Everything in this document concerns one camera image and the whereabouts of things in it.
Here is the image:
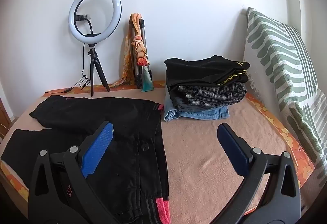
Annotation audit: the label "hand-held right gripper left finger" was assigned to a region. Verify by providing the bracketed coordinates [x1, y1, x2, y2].
[28, 121, 114, 224]

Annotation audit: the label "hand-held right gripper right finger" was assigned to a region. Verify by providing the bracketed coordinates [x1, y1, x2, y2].
[217, 123, 300, 224]

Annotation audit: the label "black pants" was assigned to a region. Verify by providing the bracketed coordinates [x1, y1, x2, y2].
[0, 95, 171, 224]

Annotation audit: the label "beige blanket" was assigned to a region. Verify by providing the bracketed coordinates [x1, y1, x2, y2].
[0, 88, 302, 224]

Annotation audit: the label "blue folded jeans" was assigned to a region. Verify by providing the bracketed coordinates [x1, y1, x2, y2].
[163, 91, 230, 122]

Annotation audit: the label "orange floral bed sheet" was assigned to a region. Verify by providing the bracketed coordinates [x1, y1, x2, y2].
[0, 80, 316, 214]

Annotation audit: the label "grey tweed folded garment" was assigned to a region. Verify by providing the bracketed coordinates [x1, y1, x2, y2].
[170, 83, 248, 108]

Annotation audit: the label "black mini tripod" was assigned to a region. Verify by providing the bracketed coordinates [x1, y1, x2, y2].
[88, 43, 111, 97]

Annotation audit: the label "black folded garment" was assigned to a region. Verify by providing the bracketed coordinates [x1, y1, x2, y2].
[164, 55, 250, 86]

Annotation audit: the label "green striped pillow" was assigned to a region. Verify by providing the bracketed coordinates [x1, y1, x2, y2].
[243, 7, 327, 171]

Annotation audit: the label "orange patterned scarf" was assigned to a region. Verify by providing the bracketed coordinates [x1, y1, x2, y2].
[109, 13, 155, 93]

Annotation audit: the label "black phone holder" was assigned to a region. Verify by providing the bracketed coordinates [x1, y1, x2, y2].
[75, 14, 101, 37]

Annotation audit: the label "black ring light cable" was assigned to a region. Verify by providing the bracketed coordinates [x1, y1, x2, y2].
[42, 43, 91, 97]

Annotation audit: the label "white ring light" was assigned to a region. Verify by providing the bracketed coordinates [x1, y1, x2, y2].
[68, 0, 122, 43]

